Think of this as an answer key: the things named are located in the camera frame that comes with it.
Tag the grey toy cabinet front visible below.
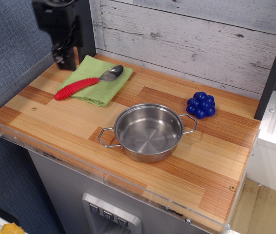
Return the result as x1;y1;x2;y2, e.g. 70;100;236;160
29;151;204;234

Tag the dark left frame post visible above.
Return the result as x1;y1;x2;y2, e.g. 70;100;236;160
77;0;96;63

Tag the silver dispenser button panel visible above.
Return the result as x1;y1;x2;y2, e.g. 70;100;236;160
82;192;142;234

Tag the clear acrylic edge guard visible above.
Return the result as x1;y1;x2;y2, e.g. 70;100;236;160
0;34;261;234

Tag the red handled metal spoon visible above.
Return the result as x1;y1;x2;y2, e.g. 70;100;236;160
54;65;124;100

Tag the dark frame post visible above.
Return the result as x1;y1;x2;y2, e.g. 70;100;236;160
77;0;96;63
254;0;276;121

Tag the dark right frame post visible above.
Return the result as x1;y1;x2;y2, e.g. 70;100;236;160
254;0;276;121

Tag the green folded cloth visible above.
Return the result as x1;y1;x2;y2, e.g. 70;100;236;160
57;56;133;107

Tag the blue bumpy ball toy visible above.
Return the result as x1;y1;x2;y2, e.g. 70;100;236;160
186;91;216;119

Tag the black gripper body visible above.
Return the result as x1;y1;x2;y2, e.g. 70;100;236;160
32;0;83;49

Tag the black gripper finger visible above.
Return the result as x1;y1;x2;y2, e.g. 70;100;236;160
52;45;76;71

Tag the stainless steel pot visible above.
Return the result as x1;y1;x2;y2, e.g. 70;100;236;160
98;103;197;163

